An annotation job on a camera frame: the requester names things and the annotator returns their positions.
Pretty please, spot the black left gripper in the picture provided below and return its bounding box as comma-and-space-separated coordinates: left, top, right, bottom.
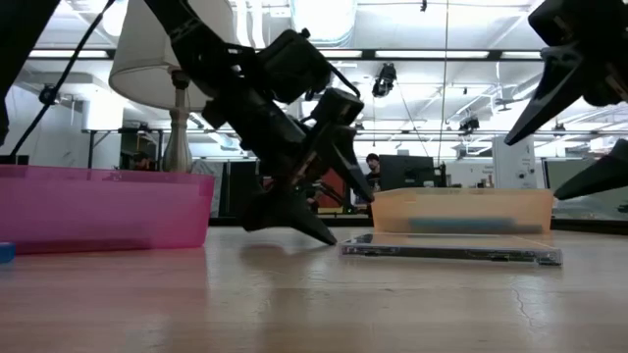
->
203, 90, 375, 246

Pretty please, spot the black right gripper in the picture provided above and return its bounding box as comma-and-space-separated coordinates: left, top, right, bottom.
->
504, 0, 628, 201

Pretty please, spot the red panel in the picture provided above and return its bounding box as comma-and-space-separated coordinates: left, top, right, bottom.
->
318, 169, 347, 210

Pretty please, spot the person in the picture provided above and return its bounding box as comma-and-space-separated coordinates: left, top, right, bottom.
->
131, 150, 154, 172
363, 152, 383, 190

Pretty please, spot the white pillar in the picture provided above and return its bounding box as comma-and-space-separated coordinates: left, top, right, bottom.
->
492, 134, 539, 190

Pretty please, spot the dark cabinet panel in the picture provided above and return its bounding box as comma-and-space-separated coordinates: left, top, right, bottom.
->
223, 161, 261, 217

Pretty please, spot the black computer monitor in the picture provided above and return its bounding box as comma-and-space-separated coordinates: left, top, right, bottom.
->
379, 154, 437, 192

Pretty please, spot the black hanging ceiling device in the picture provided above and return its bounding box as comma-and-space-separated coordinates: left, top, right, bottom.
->
371, 62, 397, 98

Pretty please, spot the orange translucent plastic bin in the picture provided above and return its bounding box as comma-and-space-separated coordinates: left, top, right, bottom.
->
370, 187, 555, 235

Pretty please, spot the ceiling light strip beam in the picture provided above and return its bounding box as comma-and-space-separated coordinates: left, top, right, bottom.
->
28, 47, 546, 63

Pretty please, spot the white shade table lamp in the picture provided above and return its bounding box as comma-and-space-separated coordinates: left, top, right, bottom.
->
108, 0, 236, 174

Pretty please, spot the pink translucent plastic bin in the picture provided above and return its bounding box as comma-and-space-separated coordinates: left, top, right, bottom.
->
0, 164, 216, 255

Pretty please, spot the green partition wall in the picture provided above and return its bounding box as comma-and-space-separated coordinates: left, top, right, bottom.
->
543, 159, 628, 220

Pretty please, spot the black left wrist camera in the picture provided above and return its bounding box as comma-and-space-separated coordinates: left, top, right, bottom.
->
257, 27, 334, 105

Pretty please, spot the black frame background table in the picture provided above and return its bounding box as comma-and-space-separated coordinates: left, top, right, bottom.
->
80, 126, 166, 171

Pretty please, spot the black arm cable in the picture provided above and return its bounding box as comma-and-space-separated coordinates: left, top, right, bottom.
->
8, 0, 118, 157

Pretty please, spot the black wall-mounted device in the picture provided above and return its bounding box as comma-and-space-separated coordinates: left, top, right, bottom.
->
37, 83, 61, 106

